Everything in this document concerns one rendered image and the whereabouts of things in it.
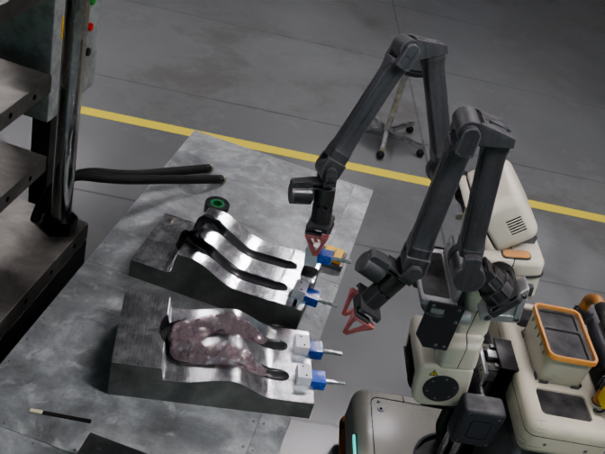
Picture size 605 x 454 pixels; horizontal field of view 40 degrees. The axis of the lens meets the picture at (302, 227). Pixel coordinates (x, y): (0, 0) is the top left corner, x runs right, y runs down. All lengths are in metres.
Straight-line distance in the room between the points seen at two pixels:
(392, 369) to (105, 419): 1.76
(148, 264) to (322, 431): 1.15
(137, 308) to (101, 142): 2.44
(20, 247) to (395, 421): 1.37
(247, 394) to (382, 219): 2.48
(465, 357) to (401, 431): 0.62
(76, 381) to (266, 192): 1.08
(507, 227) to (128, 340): 0.97
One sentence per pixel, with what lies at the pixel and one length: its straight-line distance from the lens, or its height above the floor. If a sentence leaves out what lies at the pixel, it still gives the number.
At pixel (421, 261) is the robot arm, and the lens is 1.99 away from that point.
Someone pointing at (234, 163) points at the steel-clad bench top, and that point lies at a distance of 3.00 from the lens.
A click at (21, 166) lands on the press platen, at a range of 2.39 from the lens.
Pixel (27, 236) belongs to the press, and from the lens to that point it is 2.55.
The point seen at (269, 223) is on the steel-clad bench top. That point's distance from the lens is 2.73.
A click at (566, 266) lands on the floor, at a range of 4.68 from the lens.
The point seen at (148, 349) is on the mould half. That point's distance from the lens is 2.06.
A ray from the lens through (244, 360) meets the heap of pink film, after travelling 2.08.
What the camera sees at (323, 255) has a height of 0.97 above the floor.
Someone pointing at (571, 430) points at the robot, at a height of 0.80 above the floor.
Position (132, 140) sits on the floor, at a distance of 4.57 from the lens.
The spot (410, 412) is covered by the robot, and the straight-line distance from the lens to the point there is 3.02.
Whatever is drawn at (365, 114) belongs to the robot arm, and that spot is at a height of 1.38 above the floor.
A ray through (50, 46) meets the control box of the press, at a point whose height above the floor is 1.31.
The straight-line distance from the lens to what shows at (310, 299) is 2.32.
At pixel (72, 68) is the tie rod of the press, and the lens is 2.28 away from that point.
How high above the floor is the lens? 2.36
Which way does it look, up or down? 34 degrees down
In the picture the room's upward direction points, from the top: 16 degrees clockwise
